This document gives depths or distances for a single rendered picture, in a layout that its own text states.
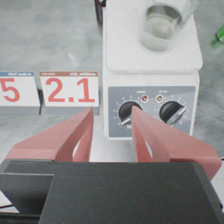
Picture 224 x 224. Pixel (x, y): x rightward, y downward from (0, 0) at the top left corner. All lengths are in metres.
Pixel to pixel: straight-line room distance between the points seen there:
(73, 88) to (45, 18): 0.19
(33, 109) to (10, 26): 0.19
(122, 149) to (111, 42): 0.16
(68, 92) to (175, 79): 0.16
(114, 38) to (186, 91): 0.12
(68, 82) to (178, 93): 0.16
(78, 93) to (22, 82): 0.09
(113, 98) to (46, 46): 0.19
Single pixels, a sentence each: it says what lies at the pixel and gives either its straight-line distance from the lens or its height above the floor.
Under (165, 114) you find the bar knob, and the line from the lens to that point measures 0.22.
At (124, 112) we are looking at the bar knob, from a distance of 0.21.
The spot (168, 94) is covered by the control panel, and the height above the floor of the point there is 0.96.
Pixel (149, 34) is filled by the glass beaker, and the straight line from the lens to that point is 0.18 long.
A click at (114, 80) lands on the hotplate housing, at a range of 0.21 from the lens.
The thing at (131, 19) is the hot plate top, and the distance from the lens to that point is 0.24.
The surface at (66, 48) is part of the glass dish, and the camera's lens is 0.32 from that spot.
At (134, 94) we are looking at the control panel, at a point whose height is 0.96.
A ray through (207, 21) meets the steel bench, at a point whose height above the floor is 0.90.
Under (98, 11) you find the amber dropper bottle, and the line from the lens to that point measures 0.34.
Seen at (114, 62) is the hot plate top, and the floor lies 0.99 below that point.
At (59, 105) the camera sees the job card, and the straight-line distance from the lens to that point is 0.27.
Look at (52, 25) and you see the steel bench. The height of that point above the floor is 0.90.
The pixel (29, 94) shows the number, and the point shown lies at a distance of 0.29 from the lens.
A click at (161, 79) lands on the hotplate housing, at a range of 0.22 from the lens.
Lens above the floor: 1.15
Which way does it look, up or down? 76 degrees down
